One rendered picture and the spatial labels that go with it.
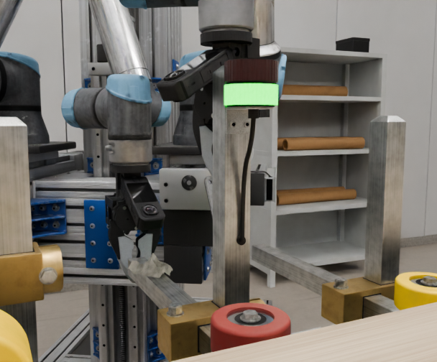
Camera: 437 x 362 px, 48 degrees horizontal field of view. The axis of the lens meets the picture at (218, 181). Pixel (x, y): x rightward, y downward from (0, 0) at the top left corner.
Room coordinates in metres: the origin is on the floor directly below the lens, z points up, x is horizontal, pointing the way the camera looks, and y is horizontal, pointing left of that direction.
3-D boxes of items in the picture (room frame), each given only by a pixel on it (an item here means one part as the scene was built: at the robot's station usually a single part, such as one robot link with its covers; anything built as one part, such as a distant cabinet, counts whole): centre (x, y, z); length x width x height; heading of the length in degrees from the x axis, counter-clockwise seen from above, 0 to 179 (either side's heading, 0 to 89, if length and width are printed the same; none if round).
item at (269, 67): (0.56, -0.04, 1.15); 0.06 x 0.06 x 0.02
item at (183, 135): (1.26, 0.04, 1.09); 0.15 x 0.15 x 0.10
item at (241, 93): (0.56, -0.04, 1.13); 0.06 x 0.06 x 0.02
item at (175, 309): (0.57, 0.05, 0.88); 0.02 x 0.02 x 0.01
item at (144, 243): (0.88, 0.14, 0.86); 0.06 x 0.03 x 0.09; 26
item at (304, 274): (0.76, -0.17, 0.84); 0.43 x 0.03 x 0.04; 25
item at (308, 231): (3.50, -0.66, 0.78); 0.90 x 0.45 x 1.55; 113
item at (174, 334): (0.59, 0.00, 0.85); 0.13 x 0.06 x 0.05; 115
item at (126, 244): (0.86, 0.17, 0.86); 0.06 x 0.03 x 0.09; 26
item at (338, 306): (0.70, -0.22, 0.84); 0.13 x 0.06 x 0.05; 115
